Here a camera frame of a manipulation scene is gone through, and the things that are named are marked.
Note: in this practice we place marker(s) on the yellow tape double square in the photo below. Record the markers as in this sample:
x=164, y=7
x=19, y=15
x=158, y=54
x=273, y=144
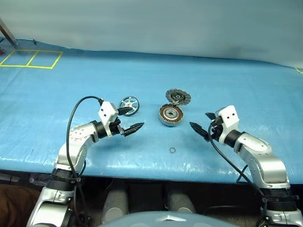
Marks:
x=30, y=58

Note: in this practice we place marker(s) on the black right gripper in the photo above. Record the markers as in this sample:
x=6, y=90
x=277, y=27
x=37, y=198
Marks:
x=216, y=128

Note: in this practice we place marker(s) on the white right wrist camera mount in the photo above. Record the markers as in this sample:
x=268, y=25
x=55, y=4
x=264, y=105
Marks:
x=230, y=118

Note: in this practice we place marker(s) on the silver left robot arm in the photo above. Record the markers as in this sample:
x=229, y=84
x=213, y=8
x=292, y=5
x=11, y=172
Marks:
x=79, y=139

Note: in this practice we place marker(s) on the grey robot torso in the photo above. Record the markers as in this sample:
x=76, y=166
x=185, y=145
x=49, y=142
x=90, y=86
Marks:
x=165, y=220

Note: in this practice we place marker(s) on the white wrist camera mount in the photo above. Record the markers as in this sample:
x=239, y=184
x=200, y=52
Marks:
x=230, y=118
x=106, y=111

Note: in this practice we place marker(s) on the motor stator with copper windings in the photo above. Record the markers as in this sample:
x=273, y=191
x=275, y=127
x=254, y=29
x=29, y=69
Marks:
x=165, y=116

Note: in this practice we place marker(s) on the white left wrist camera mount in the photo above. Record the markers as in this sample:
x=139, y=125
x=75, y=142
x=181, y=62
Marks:
x=106, y=111

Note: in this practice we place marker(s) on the slanted metal post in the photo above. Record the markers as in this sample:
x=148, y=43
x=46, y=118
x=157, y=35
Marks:
x=8, y=33

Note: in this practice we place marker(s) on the blue plastic table cover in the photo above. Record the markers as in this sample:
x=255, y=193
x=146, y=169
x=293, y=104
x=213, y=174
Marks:
x=151, y=75

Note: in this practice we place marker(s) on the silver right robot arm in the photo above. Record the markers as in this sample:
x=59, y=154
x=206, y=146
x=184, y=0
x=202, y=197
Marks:
x=265, y=151

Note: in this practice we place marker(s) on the finned round metal disc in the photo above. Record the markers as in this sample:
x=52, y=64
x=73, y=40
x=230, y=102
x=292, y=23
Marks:
x=182, y=94

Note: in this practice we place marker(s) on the grey rounded robot knee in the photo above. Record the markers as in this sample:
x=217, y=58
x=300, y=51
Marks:
x=114, y=203
x=181, y=202

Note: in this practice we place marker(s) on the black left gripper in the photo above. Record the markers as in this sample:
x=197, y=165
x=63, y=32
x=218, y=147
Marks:
x=116, y=127

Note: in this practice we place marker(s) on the spoked silver motor cover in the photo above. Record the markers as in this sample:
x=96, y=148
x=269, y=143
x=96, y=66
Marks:
x=133, y=100

